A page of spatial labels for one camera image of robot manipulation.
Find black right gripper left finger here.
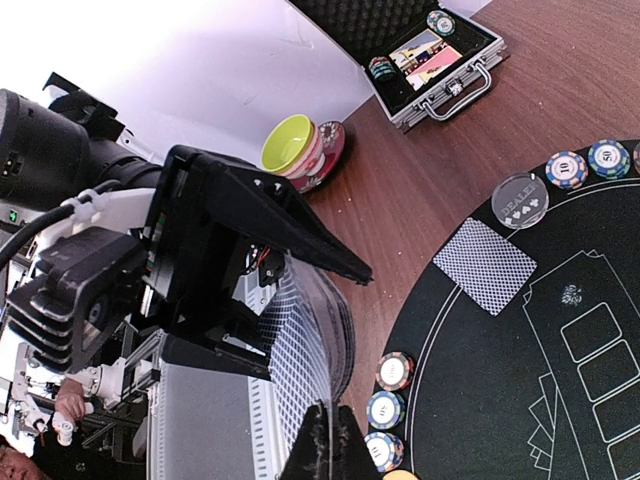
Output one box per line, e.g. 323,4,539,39
280,403,332,480

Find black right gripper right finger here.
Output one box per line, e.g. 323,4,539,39
332,405,381,480

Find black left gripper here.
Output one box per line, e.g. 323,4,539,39
1,90,373,381

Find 10 chips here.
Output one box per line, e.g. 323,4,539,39
364,431,404,473
545,151,589,190

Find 50 chips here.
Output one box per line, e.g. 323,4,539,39
588,139,631,179
366,390,406,430

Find grey card deck box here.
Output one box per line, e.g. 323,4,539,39
259,255,355,450

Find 100 chips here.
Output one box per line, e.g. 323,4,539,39
633,142,640,174
375,351,415,392

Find cards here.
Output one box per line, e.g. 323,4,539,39
433,218,537,316

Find orange big blind button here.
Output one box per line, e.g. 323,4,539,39
382,469,419,480

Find yellow-green bowl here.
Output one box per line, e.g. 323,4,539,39
261,114,313,173

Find floral red saucer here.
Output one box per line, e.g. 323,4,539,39
291,121,347,194

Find round black poker mat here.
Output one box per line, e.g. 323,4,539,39
386,167,639,479

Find chips inside case front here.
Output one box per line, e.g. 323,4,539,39
368,56,397,82

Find chips inside case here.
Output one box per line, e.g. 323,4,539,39
368,56,397,82
426,10,456,37

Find card boxes in case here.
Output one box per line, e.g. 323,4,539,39
389,30,463,90

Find clear round dealer button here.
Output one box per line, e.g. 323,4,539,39
491,173,549,230

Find aluminium poker case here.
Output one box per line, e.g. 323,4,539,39
292,0,507,131

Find chips inside case back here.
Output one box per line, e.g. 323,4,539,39
426,10,456,37

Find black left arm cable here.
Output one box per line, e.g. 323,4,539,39
0,179,124,271

